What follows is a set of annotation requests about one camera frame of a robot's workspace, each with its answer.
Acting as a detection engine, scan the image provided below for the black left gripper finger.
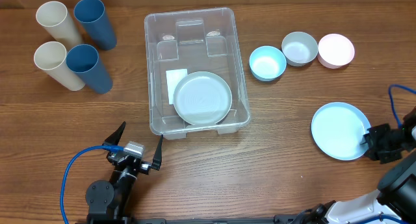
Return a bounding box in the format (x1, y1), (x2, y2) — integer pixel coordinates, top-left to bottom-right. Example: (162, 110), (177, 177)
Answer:
(151, 135), (163, 171)
(103, 121), (126, 145)

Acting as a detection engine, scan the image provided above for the light blue plastic bowl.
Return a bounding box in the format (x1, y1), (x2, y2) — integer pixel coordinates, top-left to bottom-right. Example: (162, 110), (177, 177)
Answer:
(249, 45), (287, 82)

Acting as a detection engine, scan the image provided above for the grey plastic bowl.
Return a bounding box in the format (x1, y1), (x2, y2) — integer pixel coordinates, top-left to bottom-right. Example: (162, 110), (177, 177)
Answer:
(281, 32), (318, 67)

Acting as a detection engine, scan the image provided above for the cream cup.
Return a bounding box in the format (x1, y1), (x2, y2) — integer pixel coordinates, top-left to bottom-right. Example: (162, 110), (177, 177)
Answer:
(34, 41), (85, 91)
(36, 1), (84, 51)

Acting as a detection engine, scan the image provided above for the dark blue cup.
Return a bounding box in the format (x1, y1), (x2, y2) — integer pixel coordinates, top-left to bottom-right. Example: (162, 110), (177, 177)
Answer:
(74, 0), (117, 51)
(66, 44), (113, 94)

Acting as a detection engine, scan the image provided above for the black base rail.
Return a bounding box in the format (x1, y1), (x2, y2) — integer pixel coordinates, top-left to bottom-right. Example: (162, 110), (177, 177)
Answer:
(77, 214), (303, 224)

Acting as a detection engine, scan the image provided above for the grey plastic plate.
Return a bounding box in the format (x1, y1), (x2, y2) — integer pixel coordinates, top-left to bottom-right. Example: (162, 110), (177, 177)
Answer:
(173, 71), (232, 125)

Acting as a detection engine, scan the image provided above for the cream cup near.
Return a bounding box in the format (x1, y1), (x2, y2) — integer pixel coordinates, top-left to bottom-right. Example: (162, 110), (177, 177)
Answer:
(34, 41), (85, 91)

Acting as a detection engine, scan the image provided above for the dark blue cup near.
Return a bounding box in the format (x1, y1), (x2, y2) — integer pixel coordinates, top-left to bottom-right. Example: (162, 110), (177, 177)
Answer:
(66, 44), (113, 94)

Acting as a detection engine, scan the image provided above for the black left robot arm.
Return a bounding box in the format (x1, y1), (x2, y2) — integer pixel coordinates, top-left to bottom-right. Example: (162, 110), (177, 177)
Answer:
(85, 122), (163, 223)

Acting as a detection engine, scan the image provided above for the dark blue cup far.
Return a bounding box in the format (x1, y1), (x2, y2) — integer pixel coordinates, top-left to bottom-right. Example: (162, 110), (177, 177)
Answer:
(74, 0), (117, 51)

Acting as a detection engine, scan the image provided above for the pink plastic bowl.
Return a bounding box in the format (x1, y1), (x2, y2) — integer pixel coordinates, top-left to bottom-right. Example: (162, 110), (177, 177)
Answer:
(318, 34), (355, 69)

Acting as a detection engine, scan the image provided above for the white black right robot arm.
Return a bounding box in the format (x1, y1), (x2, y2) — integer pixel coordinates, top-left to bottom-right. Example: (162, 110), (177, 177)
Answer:
(292, 110), (415, 224)

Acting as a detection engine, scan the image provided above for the light blue plastic plate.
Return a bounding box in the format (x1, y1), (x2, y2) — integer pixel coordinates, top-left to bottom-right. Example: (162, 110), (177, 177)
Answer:
(311, 102), (371, 161)

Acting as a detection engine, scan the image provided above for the cream cup far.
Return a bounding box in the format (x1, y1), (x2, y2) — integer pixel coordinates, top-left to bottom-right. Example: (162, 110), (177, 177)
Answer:
(36, 1), (84, 51)

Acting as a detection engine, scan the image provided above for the clear plastic storage bin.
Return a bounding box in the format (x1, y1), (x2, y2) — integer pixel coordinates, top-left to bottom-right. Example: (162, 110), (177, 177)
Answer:
(144, 7), (251, 140)

